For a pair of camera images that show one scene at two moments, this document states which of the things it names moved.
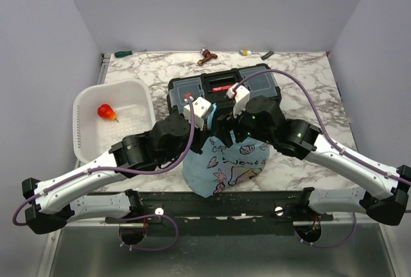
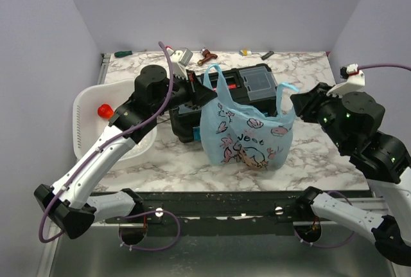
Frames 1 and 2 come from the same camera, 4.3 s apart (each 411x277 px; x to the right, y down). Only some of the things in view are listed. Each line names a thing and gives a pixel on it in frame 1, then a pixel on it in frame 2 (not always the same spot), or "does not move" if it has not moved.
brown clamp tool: [207, 55] does not move
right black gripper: [226, 124] to [304, 103]
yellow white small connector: [245, 53] does not move
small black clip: [268, 54] does not move
